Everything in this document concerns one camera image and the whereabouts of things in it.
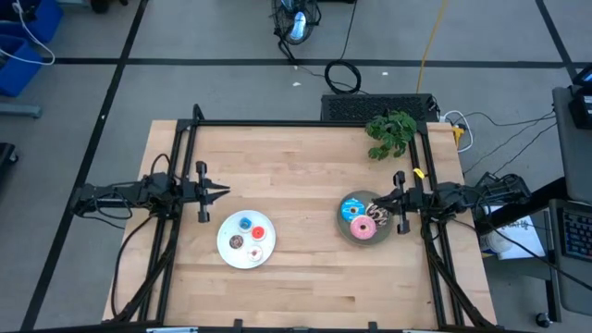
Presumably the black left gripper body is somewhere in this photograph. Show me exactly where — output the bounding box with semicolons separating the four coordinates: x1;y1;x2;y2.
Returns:
182;160;213;224

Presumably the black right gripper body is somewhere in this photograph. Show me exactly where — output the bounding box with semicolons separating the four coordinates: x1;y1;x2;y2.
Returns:
391;170;421;235

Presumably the large chocolate donut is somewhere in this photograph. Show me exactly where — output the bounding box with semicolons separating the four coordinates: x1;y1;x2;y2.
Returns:
364;202;390;228

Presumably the large pink donut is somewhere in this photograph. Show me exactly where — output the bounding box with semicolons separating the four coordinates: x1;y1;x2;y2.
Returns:
349;215;377;241

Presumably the large blue donut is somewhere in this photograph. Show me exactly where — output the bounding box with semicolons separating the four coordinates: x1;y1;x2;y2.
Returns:
339;197;367;224

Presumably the grey round plate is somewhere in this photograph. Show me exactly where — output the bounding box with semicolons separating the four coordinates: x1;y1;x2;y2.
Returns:
336;190;394;246

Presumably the white round plate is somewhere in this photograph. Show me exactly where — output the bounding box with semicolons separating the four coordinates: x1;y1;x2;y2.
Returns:
216;209;278;270

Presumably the green potted plant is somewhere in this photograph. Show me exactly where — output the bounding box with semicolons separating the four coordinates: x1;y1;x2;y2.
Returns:
364;109;418;162

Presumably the black computer case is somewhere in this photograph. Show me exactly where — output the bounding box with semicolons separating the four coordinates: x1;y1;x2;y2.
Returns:
320;92;439;123

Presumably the white paper sheet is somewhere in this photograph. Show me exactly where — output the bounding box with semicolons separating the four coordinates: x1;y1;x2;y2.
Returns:
480;205;548;261

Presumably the black keyboard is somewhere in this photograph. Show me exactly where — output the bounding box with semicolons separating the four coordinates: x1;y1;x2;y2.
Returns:
559;207;592;261

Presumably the black floor fan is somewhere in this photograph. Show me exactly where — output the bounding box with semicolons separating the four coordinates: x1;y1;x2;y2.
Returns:
270;0;323;46

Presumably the blue plastic bin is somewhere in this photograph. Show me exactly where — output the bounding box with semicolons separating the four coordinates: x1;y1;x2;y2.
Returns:
0;35;43;98
0;0;64;45

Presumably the white power cable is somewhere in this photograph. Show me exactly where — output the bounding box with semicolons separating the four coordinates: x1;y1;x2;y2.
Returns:
438;109;475;154

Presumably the black cable bundle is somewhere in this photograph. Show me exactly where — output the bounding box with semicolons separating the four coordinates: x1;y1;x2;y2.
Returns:
109;212;182;323

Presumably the coiled black cable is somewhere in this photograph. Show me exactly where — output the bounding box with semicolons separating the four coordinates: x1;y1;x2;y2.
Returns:
323;59;362;95

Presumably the yellow cable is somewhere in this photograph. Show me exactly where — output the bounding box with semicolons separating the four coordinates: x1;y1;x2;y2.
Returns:
414;0;450;95

